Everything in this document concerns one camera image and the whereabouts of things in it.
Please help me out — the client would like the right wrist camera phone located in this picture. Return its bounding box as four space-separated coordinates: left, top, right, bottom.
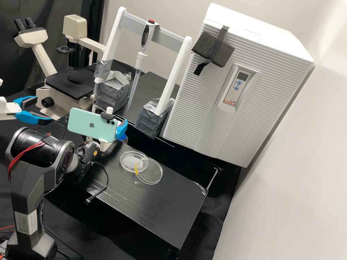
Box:
66 106 120 144

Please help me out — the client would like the white incubator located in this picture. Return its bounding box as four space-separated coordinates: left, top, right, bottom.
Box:
159 3 316 169

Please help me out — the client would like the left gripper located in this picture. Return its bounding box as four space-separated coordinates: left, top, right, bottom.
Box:
0 95 53 125

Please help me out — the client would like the black cable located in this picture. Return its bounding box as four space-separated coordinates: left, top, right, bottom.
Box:
85 161 109 205

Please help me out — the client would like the petri dish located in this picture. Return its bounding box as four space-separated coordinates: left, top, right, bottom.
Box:
119 149 150 173

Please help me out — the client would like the grey taped block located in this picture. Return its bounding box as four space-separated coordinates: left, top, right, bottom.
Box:
93 60 131 111
134 98 176 137

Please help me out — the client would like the petri dish lid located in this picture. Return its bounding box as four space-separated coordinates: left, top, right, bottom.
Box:
134 157 163 186

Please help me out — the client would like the incubator door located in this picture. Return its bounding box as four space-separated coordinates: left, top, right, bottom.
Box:
161 18 293 169

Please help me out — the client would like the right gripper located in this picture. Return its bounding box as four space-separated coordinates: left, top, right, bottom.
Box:
99 119 129 152

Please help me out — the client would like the pipette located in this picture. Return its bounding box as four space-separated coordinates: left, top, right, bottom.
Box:
127 19 160 112

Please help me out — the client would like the white pipette stand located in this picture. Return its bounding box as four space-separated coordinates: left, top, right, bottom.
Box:
93 6 193 120

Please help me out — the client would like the cream microscope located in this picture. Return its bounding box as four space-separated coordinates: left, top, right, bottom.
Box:
13 15 107 121

